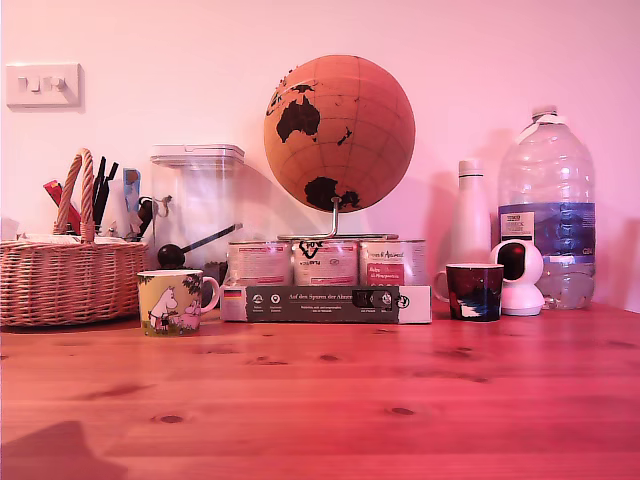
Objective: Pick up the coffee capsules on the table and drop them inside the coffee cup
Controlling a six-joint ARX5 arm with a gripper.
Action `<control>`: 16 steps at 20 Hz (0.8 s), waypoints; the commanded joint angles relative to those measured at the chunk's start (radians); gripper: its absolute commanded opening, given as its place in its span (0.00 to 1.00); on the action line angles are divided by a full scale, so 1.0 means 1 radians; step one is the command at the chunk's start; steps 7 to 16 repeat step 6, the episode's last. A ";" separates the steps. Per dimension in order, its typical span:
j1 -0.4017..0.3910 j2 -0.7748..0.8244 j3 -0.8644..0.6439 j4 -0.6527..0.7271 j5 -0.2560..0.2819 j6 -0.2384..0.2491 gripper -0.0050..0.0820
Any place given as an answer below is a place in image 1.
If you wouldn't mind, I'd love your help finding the dark brown tool handle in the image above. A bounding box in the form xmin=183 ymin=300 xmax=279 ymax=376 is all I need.
xmin=138 ymin=196 xmax=155 ymax=237

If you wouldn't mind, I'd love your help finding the wicker basket with handle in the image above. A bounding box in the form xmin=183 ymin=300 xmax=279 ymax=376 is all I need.
xmin=0 ymin=147 xmax=150 ymax=328

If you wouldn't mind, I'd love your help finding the red packet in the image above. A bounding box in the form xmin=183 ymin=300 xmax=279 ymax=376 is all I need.
xmin=43 ymin=181 xmax=81 ymax=235

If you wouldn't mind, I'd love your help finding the large clear water bottle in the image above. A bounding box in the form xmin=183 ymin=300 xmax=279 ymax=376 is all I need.
xmin=498 ymin=105 xmax=598 ymax=311

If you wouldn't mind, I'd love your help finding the clear plastic lidded container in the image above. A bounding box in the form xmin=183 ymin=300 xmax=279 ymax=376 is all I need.
xmin=149 ymin=143 xmax=246 ymax=281

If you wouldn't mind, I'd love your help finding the yellow cartoon mug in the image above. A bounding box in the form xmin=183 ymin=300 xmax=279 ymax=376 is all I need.
xmin=136 ymin=269 xmax=222 ymax=338

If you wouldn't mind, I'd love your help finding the long grey cardboard box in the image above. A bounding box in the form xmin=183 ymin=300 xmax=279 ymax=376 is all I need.
xmin=220 ymin=284 xmax=433 ymax=325

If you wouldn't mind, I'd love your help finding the black stick utensil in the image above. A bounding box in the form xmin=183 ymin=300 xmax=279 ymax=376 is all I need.
xmin=92 ymin=156 xmax=108 ymax=235
xmin=97 ymin=161 xmax=120 ymax=230

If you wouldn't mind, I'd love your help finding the blue and white packet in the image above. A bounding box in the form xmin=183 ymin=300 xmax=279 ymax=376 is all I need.
xmin=122 ymin=167 xmax=142 ymax=212

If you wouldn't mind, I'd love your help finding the small white round camera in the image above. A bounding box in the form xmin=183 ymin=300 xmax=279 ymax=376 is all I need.
xmin=489 ymin=239 xmax=546 ymax=317

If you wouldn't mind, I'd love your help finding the white slim bottle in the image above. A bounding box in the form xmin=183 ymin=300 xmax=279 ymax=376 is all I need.
xmin=447 ymin=159 xmax=494 ymax=275

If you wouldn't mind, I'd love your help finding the black round-headed scoop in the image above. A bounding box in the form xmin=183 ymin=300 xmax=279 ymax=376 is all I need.
xmin=157 ymin=223 xmax=244 ymax=269

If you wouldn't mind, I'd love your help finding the dark patterned mug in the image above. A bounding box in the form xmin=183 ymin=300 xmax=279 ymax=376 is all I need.
xmin=432 ymin=262 xmax=505 ymax=322

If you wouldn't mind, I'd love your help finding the silver tin with label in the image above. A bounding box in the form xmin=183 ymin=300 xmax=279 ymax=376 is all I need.
xmin=227 ymin=240 xmax=293 ymax=287
xmin=359 ymin=238 xmax=428 ymax=287
xmin=291 ymin=240 xmax=361 ymax=287

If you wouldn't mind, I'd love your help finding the cork globe on stand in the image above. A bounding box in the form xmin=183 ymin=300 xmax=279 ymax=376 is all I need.
xmin=263 ymin=54 xmax=417 ymax=242

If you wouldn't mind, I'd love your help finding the white wall light switch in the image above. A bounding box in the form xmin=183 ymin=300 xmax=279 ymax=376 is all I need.
xmin=5 ymin=62 xmax=84 ymax=108

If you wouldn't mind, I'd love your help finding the white paper stack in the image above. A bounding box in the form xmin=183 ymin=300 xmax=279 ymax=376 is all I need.
xmin=14 ymin=232 xmax=130 ymax=247

